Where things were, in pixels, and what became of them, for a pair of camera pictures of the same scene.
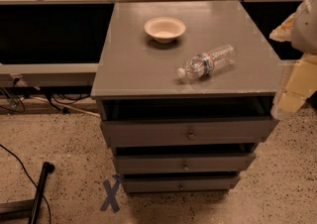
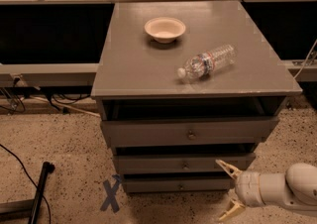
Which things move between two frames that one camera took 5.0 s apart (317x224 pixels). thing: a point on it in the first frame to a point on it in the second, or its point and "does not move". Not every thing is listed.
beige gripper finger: x=284 y=32 to x=248 y=184
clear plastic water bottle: x=203 y=64 does not move
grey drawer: x=184 y=164 does not move
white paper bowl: x=164 y=29 does not move
